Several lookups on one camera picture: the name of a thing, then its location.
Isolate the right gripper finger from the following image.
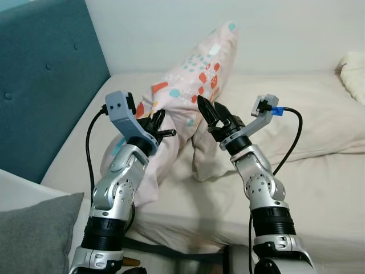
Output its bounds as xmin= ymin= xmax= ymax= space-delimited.
xmin=214 ymin=102 xmax=233 ymax=126
xmin=197 ymin=95 xmax=221 ymax=128

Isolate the pink patterned pillow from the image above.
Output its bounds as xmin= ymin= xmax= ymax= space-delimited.
xmin=100 ymin=22 xmax=240 ymax=208

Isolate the flat cream pillow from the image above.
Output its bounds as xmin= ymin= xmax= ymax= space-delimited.
xmin=191 ymin=73 xmax=365 ymax=183

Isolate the plump cream pillow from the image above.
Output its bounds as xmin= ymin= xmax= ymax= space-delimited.
xmin=339 ymin=50 xmax=365 ymax=106

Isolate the teal upholstered headboard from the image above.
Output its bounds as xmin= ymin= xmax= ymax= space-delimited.
xmin=0 ymin=0 xmax=111 ymax=184

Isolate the bed with beige sheet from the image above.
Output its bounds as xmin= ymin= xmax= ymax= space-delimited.
xmin=41 ymin=71 xmax=365 ymax=256

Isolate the white side table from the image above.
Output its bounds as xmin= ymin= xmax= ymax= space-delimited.
xmin=0 ymin=168 xmax=76 ymax=213

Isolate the grey fabric cushion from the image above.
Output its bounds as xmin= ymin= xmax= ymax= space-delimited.
xmin=0 ymin=192 xmax=85 ymax=274

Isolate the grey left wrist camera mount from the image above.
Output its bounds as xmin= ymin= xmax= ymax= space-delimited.
xmin=104 ymin=90 xmax=161 ymax=148

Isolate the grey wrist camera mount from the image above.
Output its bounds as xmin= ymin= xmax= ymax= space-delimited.
xmin=104 ymin=90 xmax=161 ymax=148
xmin=220 ymin=94 xmax=280 ymax=151

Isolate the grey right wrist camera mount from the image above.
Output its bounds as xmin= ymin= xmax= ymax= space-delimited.
xmin=220 ymin=94 xmax=280 ymax=151

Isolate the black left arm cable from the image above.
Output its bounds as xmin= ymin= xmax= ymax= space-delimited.
xmin=86 ymin=106 xmax=135 ymax=233

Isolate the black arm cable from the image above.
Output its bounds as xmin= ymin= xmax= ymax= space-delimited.
xmin=248 ymin=106 xmax=303 ymax=274
xmin=86 ymin=106 xmax=135 ymax=233

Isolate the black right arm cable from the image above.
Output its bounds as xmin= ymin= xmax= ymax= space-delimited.
xmin=248 ymin=106 xmax=303 ymax=274

